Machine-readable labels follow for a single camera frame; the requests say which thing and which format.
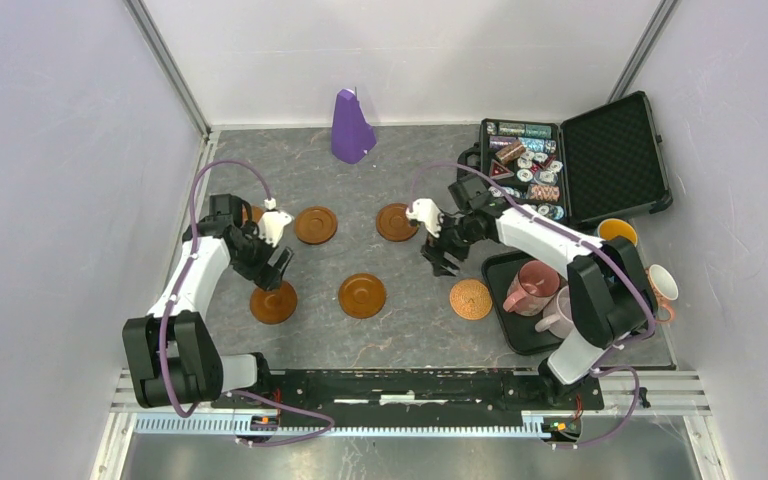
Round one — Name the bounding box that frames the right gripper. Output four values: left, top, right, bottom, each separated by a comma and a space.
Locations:
420, 208, 478, 278

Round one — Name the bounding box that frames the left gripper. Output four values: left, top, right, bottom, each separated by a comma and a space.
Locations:
229, 221, 293, 292

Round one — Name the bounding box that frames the wooden coaster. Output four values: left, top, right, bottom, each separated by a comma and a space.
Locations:
294, 206, 338, 245
242, 206, 264, 224
376, 203, 419, 242
337, 273, 387, 319
249, 281, 298, 325

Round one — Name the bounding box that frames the woven round coaster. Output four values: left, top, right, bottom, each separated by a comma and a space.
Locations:
449, 278, 493, 321

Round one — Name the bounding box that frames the dark pink mug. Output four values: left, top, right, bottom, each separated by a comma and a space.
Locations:
502, 260, 561, 316

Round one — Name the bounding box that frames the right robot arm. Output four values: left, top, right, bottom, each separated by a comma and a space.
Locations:
406, 169, 658, 408

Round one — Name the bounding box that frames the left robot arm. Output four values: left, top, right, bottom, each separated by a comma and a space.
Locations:
122, 194, 293, 408

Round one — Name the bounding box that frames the black tray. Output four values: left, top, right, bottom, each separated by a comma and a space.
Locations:
481, 252, 562, 356

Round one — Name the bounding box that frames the light lilac mug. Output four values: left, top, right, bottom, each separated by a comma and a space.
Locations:
535, 286, 575, 339

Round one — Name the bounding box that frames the purple cone object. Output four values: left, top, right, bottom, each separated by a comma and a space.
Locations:
331, 89, 377, 165

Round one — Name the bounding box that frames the blue butterfly mug yellow inside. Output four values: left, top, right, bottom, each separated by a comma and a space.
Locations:
595, 218, 639, 247

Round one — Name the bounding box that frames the black poker chip case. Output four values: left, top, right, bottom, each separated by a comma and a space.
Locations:
456, 91, 673, 229

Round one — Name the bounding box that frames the pink dotted white mug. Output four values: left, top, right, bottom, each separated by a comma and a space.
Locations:
646, 264, 679, 324

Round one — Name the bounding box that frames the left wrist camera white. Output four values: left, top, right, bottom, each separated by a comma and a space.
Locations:
257, 198, 294, 247

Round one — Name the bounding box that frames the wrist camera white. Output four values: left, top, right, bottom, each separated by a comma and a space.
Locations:
257, 198, 294, 247
405, 198, 443, 238

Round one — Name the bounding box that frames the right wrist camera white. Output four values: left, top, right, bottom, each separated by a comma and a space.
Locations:
405, 198, 443, 238

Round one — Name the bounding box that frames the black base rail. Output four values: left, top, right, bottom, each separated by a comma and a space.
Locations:
210, 368, 605, 429

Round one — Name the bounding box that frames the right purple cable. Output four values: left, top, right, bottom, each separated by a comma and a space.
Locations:
409, 162, 658, 450

